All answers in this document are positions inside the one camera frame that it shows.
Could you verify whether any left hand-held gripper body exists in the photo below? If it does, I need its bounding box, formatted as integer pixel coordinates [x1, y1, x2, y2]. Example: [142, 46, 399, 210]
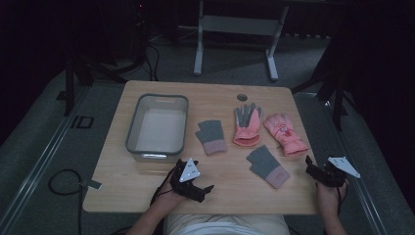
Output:
[169, 158, 205, 198]

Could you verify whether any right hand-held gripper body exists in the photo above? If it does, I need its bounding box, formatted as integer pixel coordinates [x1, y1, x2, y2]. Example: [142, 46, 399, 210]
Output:
[309, 156, 362, 189]

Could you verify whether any pink glove with red print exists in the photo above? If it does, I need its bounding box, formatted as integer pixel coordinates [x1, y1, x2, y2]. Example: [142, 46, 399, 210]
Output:
[262, 113, 309, 158]

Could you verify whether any grey fingerless glove pink cuff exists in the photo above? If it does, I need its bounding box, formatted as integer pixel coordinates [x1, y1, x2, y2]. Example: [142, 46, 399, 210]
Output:
[246, 145, 292, 190]
[195, 119, 229, 157]

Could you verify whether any clear plastic storage bin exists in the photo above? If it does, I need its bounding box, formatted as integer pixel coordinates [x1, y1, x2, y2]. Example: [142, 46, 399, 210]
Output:
[125, 93, 190, 164]

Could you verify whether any pink glove with grey palm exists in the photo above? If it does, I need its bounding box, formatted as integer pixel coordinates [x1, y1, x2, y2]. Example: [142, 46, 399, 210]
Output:
[233, 103, 264, 148]

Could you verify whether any person's right hand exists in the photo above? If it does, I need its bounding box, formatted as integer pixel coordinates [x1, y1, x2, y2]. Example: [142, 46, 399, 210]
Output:
[314, 179, 349, 216]

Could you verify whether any person's left hand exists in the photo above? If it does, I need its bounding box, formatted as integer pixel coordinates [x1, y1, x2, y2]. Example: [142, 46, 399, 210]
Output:
[152, 180, 187, 213]

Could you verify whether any person's white shirt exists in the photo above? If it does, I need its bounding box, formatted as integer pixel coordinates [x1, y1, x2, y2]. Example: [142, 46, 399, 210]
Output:
[162, 213, 292, 235]

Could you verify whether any black tripod stand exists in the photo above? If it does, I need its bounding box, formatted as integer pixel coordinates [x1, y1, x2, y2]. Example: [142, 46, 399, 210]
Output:
[55, 48, 148, 117]
[291, 65, 358, 131]

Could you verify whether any grey tab on table edge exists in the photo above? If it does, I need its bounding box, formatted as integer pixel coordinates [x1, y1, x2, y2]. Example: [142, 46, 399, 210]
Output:
[78, 179, 103, 191]

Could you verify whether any right hand-held gripper cable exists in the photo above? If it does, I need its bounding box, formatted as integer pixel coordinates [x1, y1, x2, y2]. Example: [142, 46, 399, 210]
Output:
[336, 185, 348, 214]

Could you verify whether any hand-held gripper cable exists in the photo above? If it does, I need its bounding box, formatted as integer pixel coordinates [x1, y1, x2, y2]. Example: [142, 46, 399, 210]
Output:
[336, 185, 348, 214]
[150, 167, 179, 207]

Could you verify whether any left hand-held gripper cable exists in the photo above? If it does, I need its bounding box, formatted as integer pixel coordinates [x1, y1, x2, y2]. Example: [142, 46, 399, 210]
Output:
[150, 167, 179, 207]

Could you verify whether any metal floor rail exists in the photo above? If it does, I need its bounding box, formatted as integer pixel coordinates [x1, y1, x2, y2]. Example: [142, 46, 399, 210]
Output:
[300, 92, 390, 235]
[0, 86, 91, 235]

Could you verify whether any thin black cable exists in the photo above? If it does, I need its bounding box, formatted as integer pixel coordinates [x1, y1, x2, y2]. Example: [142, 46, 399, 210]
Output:
[143, 42, 161, 82]

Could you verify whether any black cable on floor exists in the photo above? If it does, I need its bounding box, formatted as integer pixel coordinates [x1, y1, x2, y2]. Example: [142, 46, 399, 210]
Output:
[47, 168, 84, 235]

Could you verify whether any white metal desk frame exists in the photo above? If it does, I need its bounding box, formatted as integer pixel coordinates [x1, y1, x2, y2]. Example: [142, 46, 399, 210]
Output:
[193, 0, 290, 82]

